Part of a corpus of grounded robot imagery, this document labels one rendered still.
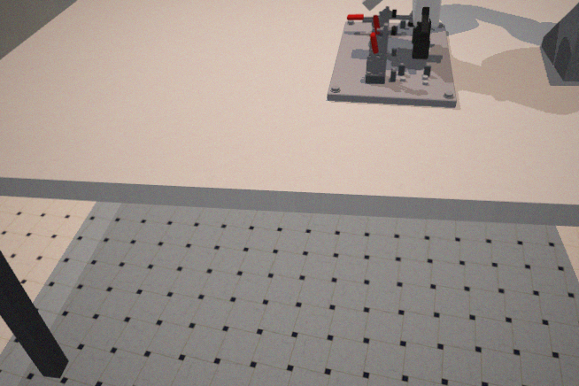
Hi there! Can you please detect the toggle clamp with red handle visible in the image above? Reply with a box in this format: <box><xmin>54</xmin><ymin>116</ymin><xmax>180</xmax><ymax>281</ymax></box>
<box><xmin>347</xmin><ymin>11</ymin><xmax>414</xmax><ymax>32</ymax></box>
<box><xmin>366</xmin><ymin>23</ymin><xmax>397</xmax><ymax>84</ymax></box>

